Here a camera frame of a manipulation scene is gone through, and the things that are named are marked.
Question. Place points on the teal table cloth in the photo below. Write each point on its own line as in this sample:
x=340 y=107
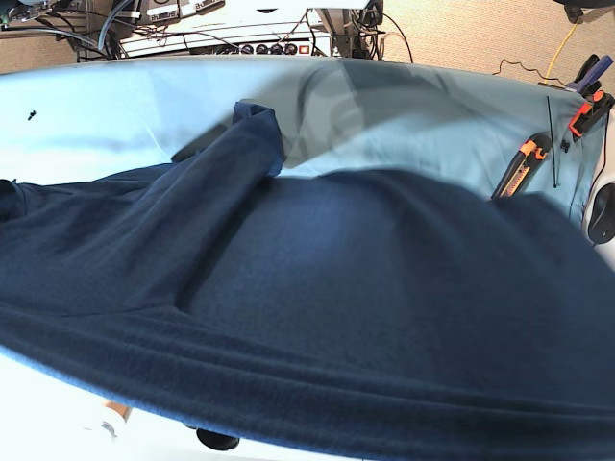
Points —
x=82 y=122

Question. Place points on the black yellow-dotted mug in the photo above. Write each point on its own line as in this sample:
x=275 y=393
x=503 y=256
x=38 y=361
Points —
x=214 y=440

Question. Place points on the orange bottle white cap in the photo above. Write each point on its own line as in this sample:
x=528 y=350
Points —
x=110 y=421

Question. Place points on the black computer mouse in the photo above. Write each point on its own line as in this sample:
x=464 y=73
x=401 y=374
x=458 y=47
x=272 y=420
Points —
x=601 y=224

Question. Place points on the black power strip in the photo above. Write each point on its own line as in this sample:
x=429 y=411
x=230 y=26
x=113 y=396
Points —
x=261 y=49

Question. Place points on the orange black utility knife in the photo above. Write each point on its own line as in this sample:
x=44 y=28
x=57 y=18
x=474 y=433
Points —
x=525 y=162

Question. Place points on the blue t-shirt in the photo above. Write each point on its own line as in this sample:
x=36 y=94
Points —
x=376 y=314

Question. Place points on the blue black clamp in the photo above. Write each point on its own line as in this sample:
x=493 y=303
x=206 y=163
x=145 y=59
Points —
x=591 y=71

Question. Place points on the orange black clamp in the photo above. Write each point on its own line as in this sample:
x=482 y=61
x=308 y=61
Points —
x=591 y=111

